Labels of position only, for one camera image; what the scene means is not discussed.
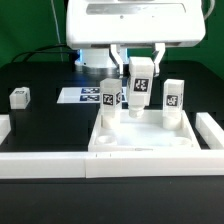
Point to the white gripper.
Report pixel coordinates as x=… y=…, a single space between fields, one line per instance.
x=134 y=24

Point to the white square table top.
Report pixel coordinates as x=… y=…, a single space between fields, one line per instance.
x=146 y=133

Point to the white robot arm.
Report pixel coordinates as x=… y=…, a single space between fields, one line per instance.
x=97 y=59

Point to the white marker sheet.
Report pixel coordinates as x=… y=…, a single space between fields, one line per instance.
x=79 y=95

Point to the white U-shaped obstacle fence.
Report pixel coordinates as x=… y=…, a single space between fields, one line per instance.
x=177 y=162

